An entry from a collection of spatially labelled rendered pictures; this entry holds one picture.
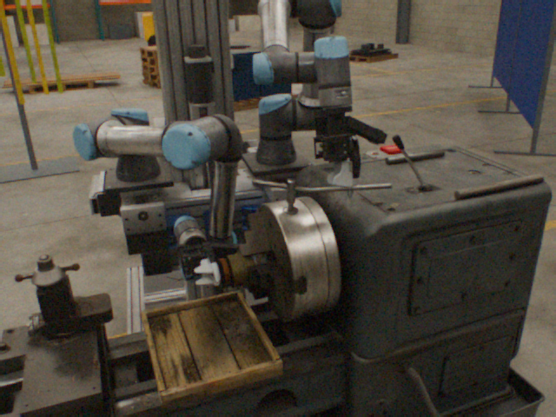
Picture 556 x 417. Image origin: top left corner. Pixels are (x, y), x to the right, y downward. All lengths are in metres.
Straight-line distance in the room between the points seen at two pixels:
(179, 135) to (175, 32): 0.62
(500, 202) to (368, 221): 0.36
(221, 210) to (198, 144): 0.30
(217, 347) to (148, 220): 0.52
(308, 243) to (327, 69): 0.40
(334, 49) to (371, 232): 0.41
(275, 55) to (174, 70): 0.69
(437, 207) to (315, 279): 0.34
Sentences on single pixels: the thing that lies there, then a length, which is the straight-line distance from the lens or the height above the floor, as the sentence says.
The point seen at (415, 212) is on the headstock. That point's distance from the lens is 1.24.
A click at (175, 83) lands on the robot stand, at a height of 1.44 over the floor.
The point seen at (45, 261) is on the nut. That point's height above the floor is 1.17.
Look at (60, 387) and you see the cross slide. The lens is 1.25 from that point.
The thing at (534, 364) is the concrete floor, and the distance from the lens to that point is 2.92.
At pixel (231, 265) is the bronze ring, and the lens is 1.28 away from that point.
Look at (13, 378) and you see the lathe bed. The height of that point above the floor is 0.87.
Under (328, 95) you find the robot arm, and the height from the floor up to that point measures 1.52.
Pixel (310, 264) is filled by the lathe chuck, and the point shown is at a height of 1.14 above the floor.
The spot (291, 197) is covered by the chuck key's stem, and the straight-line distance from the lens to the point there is 1.24.
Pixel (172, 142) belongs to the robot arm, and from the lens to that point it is 1.35.
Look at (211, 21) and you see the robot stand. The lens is 1.90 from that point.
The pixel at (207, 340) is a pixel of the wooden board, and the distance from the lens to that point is 1.42.
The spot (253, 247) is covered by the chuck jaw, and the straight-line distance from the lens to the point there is 1.32.
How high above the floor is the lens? 1.75
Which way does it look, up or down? 24 degrees down
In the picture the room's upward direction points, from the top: 2 degrees counter-clockwise
